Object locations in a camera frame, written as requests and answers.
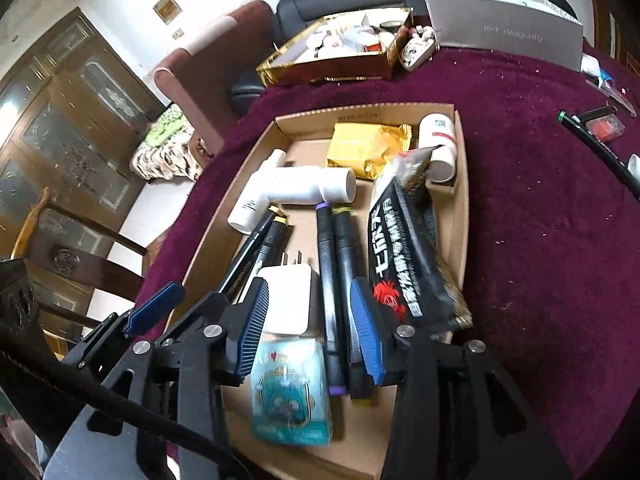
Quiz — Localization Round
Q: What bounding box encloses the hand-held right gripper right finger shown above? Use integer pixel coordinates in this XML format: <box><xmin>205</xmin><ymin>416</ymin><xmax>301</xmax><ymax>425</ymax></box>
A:
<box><xmin>349</xmin><ymin>276</ymin><xmax>572</xmax><ymax>480</ymax></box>

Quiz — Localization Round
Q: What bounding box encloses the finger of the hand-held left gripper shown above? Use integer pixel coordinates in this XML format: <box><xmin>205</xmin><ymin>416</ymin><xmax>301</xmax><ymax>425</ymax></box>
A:
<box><xmin>59</xmin><ymin>281</ymin><xmax>185</xmax><ymax>386</ymax></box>

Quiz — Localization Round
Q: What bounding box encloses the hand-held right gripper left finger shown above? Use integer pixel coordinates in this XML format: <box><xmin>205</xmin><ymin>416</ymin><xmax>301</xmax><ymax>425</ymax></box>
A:
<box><xmin>86</xmin><ymin>276</ymin><xmax>272</xmax><ymax>480</ymax></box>

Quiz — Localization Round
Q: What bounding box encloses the white power adapter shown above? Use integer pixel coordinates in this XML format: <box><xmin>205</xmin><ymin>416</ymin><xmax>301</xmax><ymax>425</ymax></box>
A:
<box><xmin>256</xmin><ymin>250</ymin><xmax>321</xmax><ymax>337</ymax></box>

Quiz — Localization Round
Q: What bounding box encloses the black marker purple cap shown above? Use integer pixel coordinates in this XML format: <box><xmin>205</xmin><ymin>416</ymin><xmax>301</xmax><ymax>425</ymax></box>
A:
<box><xmin>314</xmin><ymin>201</ymin><xmax>347</xmax><ymax>396</ymax></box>

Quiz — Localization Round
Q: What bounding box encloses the teal cartoon packet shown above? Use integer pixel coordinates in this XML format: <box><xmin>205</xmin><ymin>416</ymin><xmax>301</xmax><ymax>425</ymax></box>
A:
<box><xmin>249</xmin><ymin>336</ymin><xmax>334</xmax><ymax>447</ymax></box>

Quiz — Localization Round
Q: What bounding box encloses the cardboard box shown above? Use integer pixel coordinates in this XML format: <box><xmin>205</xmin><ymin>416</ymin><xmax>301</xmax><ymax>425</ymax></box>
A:
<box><xmin>175</xmin><ymin>102</ymin><xmax>471</xmax><ymax>478</ymax></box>

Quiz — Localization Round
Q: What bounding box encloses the small white squeeze bottle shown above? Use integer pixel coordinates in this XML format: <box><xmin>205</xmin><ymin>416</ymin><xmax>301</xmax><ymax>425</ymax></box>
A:
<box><xmin>227</xmin><ymin>149</ymin><xmax>287</xmax><ymax>234</ymax></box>

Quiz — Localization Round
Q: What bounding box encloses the large white plastic bottle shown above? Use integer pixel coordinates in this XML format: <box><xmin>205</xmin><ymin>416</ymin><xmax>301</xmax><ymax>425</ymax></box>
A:
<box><xmin>267</xmin><ymin>164</ymin><xmax>357</xmax><ymax>203</ymax></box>

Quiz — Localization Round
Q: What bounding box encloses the dark wooden chair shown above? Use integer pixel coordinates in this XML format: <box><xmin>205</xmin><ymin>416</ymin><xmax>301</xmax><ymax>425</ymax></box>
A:
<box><xmin>10</xmin><ymin>187</ymin><xmax>151</xmax><ymax>361</ymax></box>

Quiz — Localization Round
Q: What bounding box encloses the black packet with white print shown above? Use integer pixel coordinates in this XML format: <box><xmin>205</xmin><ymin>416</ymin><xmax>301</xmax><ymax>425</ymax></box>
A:
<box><xmin>367</xmin><ymin>146</ymin><xmax>473</xmax><ymax>338</ymax></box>

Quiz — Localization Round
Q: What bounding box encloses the patterned beige cloth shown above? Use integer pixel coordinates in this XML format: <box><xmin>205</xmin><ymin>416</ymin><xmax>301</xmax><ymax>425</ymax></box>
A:
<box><xmin>130</xmin><ymin>127</ymin><xmax>213</xmax><ymax>183</ymax></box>

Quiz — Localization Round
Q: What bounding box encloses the green cloth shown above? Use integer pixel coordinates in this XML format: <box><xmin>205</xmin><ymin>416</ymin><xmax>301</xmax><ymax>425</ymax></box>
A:
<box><xmin>145</xmin><ymin>105</ymin><xmax>186</xmax><ymax>143</ymax></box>

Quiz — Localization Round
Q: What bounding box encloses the wooden glass-door cabinet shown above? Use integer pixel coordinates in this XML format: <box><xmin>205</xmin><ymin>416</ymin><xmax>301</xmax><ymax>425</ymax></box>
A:
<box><xmin>0</xmin><ymin>7</ymin><xmax>168</xmax><ymax>331</ymax></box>

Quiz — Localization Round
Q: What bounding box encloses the gold foil snack packet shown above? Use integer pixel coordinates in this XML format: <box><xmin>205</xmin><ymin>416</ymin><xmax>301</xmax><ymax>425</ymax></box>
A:
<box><xmin>326</xmin><ymin>122</ymin><xmax>412</xmax><ymax>182</ymax></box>

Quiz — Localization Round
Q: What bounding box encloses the maroon tablecloth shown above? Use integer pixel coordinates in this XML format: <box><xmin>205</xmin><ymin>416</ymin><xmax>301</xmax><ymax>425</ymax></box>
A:
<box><xmin>135</xmin><ymin>42</ymin><xmax>640</xmax><ymax>480</ymax></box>

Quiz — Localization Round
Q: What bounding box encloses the white labelled medicine bottle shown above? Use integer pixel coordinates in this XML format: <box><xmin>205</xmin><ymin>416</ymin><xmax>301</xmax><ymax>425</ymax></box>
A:
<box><xmin>417</xmin><ymin>114</ymin><xmax>458</xmax><ymax>184</ymax></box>

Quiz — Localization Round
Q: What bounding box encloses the maroon armchair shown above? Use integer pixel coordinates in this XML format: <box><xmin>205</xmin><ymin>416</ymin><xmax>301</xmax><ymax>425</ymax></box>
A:
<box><xmin>152</xmin><ymin>0</ymin><xmax>278</xmax><ymax>161</ymax></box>

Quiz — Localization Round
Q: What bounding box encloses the gold foil tray box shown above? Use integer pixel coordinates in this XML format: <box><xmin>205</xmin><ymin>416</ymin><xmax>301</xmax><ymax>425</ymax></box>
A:
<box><xmin>256</xmin><ymin>7</ymin><xmax>415</xmax><ymax>87</ymax></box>

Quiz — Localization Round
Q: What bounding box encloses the white key fob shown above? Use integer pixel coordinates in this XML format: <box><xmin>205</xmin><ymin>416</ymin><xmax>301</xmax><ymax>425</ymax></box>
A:
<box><xmin>398</xmin><ymin>37</ymin><xmax>438</xmax><ymax>72</ymax></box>

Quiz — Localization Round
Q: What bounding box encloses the black marker green cap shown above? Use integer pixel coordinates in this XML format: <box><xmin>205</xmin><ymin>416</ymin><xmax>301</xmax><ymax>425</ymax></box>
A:
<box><xmin>557</xmin><ymin>110</ymin><xmax>640</xmax><ymax>193</ymax></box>

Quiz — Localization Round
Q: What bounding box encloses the clear red small case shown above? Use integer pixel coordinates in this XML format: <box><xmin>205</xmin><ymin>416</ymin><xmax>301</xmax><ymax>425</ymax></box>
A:
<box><xmin>585</xmin><ymin>114</ymin><xmax>626</xmax><ymax>142</ymax></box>

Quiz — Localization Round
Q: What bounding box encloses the grey shoe box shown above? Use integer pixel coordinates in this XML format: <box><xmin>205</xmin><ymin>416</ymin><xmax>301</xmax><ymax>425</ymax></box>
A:
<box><xmin>422</xmin><ymin>0</ymin><xmax>585</xmax><ymax>72</ymax></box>

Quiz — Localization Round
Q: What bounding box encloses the clear blue pen packaging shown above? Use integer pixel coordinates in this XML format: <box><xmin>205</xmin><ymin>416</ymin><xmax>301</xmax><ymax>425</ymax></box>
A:
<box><xmin>585</xmin><ymin>67</ymin><xmax>638</xmax><ymax>116</ymax></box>

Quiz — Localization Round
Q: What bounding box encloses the black cable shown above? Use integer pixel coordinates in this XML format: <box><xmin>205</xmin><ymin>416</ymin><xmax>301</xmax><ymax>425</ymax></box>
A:
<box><xmin>0</xmin><ymin>320</ymin><xmax>251</xmax><ymax>480</ymax></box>

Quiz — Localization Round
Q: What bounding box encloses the yellow wall sticker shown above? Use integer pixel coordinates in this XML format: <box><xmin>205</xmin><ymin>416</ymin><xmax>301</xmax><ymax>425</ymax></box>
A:
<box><xmin>152</xmin><ymin>0</ymin><xmax>182</xmax><ymax>23</ymax></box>

